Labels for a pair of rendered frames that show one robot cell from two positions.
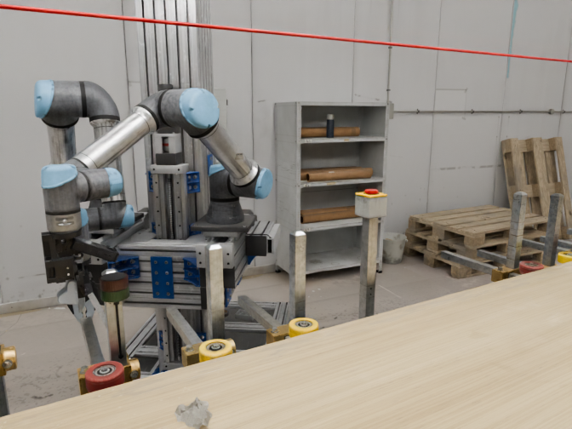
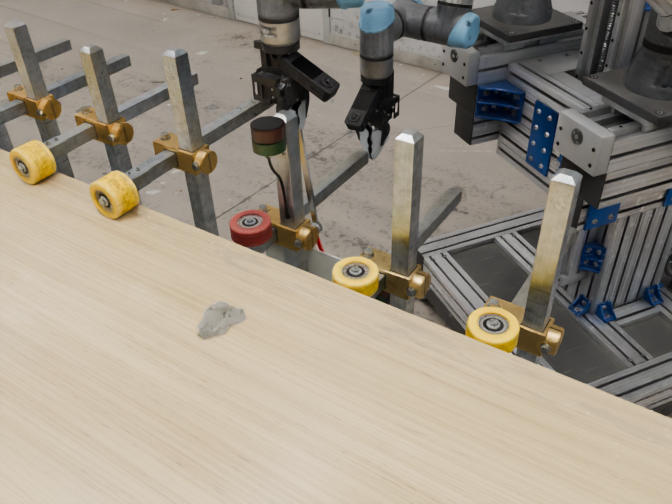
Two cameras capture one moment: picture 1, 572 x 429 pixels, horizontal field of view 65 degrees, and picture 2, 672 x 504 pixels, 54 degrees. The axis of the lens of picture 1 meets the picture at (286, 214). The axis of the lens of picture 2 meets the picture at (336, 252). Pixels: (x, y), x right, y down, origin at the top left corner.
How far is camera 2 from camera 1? 0.85 m
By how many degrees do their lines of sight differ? 62
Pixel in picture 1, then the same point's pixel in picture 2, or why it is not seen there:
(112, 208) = (441, 15)
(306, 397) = (307, 401)
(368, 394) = (359, 467)
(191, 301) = not seen: hidden behind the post
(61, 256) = (272, 72)
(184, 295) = not seen: hidden behind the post
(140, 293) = (515, 146)
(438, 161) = not seen: outside the picture
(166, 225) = (595, 56)
